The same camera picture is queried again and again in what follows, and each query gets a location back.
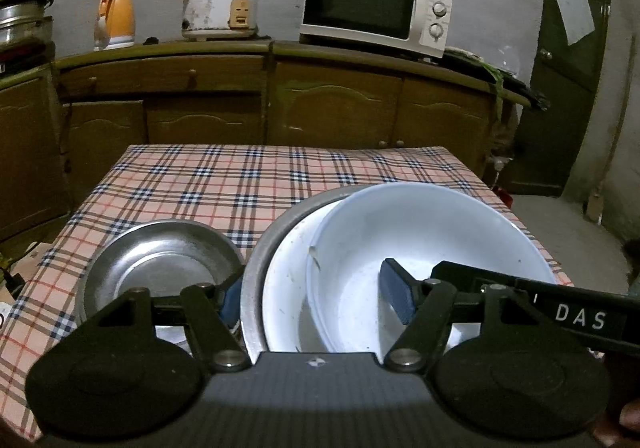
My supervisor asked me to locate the steel bowl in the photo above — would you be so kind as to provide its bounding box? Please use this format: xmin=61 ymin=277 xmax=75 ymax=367
xmin=240 ymin=185 xmax=381 ymax=364

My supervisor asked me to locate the wooden kitchen cabinet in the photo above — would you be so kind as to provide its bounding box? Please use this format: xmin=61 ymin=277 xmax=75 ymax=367
xmin=0 ymin=38 xmax=533 ymax=249

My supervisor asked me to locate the dark gas stove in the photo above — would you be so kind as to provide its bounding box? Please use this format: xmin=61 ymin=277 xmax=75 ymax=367
xmin=0 ymin=42 xmax=57 ymax=76

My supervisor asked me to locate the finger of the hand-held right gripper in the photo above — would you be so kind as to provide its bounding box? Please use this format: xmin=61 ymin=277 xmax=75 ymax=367
xmin=430 ymin=260 xmax=519 ymax=301

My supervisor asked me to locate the wide white bowl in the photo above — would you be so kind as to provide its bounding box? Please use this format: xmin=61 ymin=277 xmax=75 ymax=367
xmin=261 ymin=208 xmax=351 ymax=354

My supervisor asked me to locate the green cloth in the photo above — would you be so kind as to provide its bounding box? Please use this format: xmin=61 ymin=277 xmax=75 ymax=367
xmin=480 ymin=62 xmax=506 ymax=123

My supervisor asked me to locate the white rice cooker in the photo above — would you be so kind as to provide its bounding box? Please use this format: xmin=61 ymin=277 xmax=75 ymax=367
xmin=176 ymin=0 xmax=263 ymax=41

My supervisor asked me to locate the medium steel plate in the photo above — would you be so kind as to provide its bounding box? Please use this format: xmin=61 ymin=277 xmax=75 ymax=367
xmin=75 ymin=219 xmax=247 ymax=333

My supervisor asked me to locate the red plastic bag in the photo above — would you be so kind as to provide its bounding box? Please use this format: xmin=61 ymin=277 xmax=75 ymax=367
xmin=492 ymin=185 xmax=516 ymax=209

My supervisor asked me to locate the white microwave oven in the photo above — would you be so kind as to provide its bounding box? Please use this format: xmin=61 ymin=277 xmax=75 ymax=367
xmin=299 ymin=0 xmax=455 ymax=59

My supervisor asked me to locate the plaid tablecloth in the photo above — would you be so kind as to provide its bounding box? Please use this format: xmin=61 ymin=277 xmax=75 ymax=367
xmin=0 ymin=144 xmax=576 ymax=444

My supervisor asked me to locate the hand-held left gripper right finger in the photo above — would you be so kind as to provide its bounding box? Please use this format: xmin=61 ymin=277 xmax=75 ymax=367
xmin=379 ymin=258 xmax=543 ymax=372

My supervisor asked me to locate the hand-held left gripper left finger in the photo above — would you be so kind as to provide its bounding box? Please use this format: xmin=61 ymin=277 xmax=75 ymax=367
xmin=95 ymin=278 xmax=251 ymax=373

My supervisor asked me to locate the white paper sheet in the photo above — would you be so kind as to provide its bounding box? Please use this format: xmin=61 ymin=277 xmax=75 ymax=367
xmin=551 ymin=0 xmax=597 ymax=47

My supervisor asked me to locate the small deep white bowl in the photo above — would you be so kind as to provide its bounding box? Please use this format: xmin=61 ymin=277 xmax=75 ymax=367
xmin=305 ymin=183 xmax=558 ymax=354

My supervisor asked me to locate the person's right hand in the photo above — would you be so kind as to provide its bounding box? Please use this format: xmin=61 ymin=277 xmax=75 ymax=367
xmin=597 ymin=398 xmax=640 ymax=448

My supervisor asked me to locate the orange electric kettle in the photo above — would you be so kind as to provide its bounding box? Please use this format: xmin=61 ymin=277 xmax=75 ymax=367
xmin=94 ymin=0 xmax=137 ymax=52

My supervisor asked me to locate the small steel pot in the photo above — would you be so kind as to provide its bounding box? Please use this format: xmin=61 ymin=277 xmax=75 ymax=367
xmin=0 ymin=0 xmax=54 ymax=26

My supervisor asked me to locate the green door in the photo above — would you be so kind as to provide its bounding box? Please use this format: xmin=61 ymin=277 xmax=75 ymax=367
xmin=502 ymin=0 xmax=613 ymax=203

